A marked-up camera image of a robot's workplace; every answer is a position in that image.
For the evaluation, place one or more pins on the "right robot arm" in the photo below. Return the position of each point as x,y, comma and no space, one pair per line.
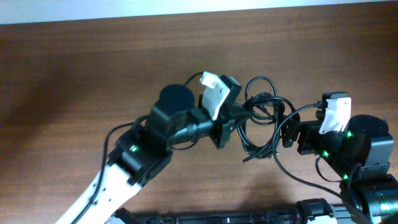
360,155

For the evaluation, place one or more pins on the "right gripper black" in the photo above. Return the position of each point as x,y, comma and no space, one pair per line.
310,130

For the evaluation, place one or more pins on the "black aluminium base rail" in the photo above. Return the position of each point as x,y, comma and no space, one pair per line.
305,211

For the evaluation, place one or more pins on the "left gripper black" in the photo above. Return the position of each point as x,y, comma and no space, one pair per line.
227,117

